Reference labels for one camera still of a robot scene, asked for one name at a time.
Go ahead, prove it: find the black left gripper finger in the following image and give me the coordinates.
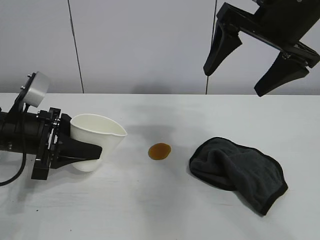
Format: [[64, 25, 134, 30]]
[[61, 113, 73, 140], [53, 136, 103, 171]]

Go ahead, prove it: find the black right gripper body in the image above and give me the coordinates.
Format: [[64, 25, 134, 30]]
[[216, 0, 320, 68]]

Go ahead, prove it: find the white paper cup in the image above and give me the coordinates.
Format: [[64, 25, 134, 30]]
[[69, 113, 128, 173]]

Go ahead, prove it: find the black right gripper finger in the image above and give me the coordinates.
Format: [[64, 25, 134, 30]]
[[202, 23, 243, 77], [253, 51, 311, 98]]

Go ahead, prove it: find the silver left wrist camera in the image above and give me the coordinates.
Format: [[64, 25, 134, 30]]
[[9, 71, 50, 116]]

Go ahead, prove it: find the dark grey microfibre cloth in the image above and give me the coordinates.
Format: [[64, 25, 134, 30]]
[[188, 136, 289, 216]]

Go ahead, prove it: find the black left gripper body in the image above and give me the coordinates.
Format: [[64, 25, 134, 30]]
[[0, 107, 63, 180]]

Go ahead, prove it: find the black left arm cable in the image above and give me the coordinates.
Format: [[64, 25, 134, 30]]
[[0, 103, 29, 187]]

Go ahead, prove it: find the brown liquid spill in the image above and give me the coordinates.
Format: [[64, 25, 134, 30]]
[[147, 142, 173, 161]]

